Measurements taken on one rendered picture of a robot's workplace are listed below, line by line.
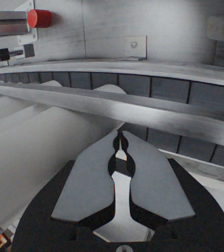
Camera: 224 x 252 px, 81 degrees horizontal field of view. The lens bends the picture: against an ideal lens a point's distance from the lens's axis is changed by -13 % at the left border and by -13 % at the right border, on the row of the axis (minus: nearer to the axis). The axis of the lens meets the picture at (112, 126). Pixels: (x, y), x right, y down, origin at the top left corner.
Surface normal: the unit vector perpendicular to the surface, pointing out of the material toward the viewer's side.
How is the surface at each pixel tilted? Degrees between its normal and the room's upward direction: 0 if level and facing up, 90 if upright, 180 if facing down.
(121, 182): 0
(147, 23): 0
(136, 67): 0
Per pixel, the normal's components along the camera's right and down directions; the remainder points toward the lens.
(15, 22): 0.85, 0.22
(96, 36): -0.52, 0.43
